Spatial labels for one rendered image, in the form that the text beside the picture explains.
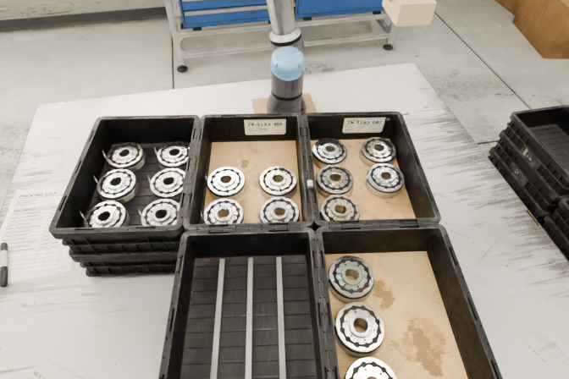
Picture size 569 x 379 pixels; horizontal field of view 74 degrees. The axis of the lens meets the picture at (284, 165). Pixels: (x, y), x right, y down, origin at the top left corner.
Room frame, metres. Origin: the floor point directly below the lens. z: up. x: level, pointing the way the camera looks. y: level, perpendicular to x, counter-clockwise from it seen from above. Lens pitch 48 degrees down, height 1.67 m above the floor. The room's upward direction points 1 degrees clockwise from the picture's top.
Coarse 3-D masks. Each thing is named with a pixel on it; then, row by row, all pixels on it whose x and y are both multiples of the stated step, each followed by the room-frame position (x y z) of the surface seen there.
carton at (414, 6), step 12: (384, 0) 1.34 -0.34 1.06; (396, 0) 1.24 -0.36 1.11; (408, 0) 1.23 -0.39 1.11; (420, 0) 1.24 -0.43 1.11; (432, 0) 1.24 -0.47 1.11; (396, 12) 1.22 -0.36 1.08; (408, 12) 1.21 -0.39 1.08; (420, 12) 1.21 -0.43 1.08; (432, 12) 1.22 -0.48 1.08; (396, 24) 1.20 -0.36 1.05; (408, 24) 1.21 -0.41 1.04; (420, 24) 1.21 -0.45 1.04
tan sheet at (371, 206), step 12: (312, 144) 0.85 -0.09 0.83; (348, 144) 0.85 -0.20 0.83; (360, 144) 0.85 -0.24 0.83; (348, 156) 0.80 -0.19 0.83; (348, 168) 0.75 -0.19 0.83; (360, 168) 0.75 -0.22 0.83; (360, 180) 0.70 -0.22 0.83; (360, 192) 0.66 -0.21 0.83; (360, 204) 0.62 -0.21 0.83; (372, 204) 0.62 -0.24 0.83; (384, 204) 0.62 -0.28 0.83; (396, 204) 0.62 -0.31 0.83; (408, 204) 0.62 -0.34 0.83; (360, 216) 0.58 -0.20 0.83; (372, 216) 0.58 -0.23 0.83; (384, 216) 0.58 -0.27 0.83; (396, 216) 0.58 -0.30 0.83; (408, 216) 0.58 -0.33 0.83
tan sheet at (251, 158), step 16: (224, 144) 0.84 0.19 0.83; (240, 144) 0.84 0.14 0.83; (256, 144) 0.84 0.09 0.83; (272, 144) 0.84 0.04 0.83; (288, 144) 0.84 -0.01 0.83; (224, 160) 0.77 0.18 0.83; (240, 160) 0.77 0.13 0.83; (256, 160) 0.77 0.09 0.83; (272, 160) 0.77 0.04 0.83; (288, 160) 0.78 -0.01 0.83; (208, 176) 0.71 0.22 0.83; (256, 176) 0.71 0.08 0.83; (208, 192) 0.65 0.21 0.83; (256, 192) 0.65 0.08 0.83; (256, 208) 0.60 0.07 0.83
